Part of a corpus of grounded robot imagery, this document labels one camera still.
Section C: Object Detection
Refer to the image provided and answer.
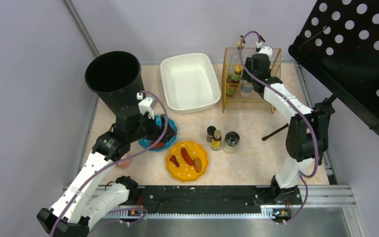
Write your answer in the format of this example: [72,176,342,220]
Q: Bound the glass bottle brown contents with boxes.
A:
[230,35,245,66]

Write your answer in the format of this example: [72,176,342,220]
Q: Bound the silver lid glass jar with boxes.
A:
[240,83,253,97]

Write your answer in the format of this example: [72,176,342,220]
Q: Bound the small yellow label bottle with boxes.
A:
[211,129,222,151]

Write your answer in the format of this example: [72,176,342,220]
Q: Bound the glass oil bottle gold spout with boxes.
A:
[255,35,265,52]

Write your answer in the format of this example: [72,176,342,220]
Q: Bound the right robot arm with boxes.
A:
[242,53,336,202]

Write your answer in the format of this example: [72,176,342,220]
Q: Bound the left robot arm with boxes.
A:
[37,103,176,237]

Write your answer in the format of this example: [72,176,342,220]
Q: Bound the blue polka dot plate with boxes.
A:
[138,115,178,152]

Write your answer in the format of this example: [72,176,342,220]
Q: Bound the red meat piece on blue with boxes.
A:
[149,141,165,150]

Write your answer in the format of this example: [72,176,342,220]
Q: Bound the red sausage on yellow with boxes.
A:
[181,147,194,166]

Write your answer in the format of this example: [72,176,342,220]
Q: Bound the small red piece on yellow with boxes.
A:
[169,155,181,167]

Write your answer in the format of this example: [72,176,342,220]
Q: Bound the small black cap spice jar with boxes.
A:
[206,126,216,143]

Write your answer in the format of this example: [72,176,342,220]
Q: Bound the pink mug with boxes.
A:
[116,153,132,169]

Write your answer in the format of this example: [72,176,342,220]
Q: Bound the brown piece on yellow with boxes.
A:
[194,158,202,173]

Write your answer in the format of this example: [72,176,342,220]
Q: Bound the yellow polka dot plate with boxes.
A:
[165,141,209,182]

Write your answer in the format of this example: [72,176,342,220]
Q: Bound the white rectangular basin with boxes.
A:
[160,53,222,114]

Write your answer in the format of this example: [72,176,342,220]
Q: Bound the black round bin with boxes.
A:
[84,51,144,115]

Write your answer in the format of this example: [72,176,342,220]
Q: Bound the black lid glass jar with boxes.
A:
[223,131,240,154]

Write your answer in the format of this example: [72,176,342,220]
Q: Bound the black tripod stand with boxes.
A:
[262,95,337,141]

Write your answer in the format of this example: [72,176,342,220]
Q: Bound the black perforated panel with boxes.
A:
[288,0,379,136]

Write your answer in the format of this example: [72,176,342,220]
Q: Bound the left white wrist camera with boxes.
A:
[137,93,158,119]

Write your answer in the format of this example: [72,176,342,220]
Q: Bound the gold wire rack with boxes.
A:
[221,47,282,113]

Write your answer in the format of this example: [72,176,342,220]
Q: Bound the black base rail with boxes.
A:
[62,185,354,226]

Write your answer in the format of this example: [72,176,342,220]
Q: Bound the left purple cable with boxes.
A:
[49,90,170,237]

